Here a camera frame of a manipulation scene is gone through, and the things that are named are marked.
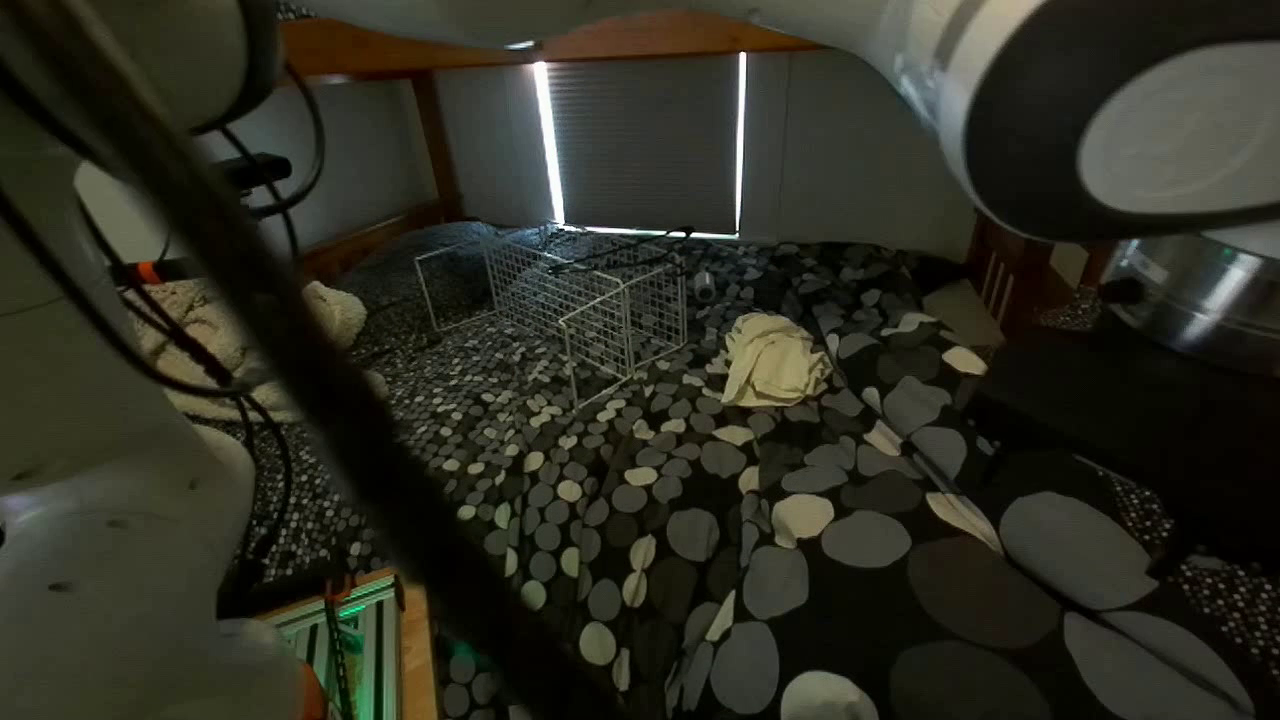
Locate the wooden bunk bed frame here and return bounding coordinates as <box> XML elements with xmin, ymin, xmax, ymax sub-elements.
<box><xmin>281</xmin><ymin>6</ymin><xmax>1110</xmax><ymax>351</ymax></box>

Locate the black grey spotted duvet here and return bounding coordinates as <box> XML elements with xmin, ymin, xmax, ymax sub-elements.
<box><xmin>237</xmin><ymin>231</ymin><xmax>1280</xmax><ymax>720</ymax></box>

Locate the green framed box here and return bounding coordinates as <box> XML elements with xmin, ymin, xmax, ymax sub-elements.
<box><xmin>254</xmin><ymin>571</ymin><xmax>408</xmax><ymax>720</ymax></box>

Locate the white wire basket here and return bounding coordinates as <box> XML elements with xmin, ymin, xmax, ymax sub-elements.
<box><xmin>412</xmin><ymin>239</ymin><xmax>499</xmax><ymax>329</ymax></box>
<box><xmin>482</xmin><ymin>256</ymin><xmax>693</xmax><ymax>390</ymax></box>

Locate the cream pillow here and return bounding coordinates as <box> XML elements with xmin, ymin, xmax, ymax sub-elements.
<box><xmin>130</xmin><ymin>273</ymin><xmax>373</xmax><ymax>414</ymax></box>

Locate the grey window blind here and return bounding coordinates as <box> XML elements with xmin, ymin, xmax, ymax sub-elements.
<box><xmin>529</xmin><ymin>51</ymin><xmax>751</xmax><ymax>247</ymax></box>

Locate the white crumpled cloth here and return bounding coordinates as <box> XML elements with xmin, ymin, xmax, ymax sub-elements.
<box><xmin>714</xmin><ymin>309</ymin><xmax>837</xmax><ymax>412</ymax></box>

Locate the shiny metal container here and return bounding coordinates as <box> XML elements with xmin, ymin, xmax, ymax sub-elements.
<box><xmin>1090</xmin><ymin>231</ymin><xmax>1280</xmax><ymax>374</ymax></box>

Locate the orange cable tie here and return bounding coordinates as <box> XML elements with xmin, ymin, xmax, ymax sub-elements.
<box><xmin>122</xmin><ymin>256</ymin><xmax>197</xmax><ymax>289</ymax></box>

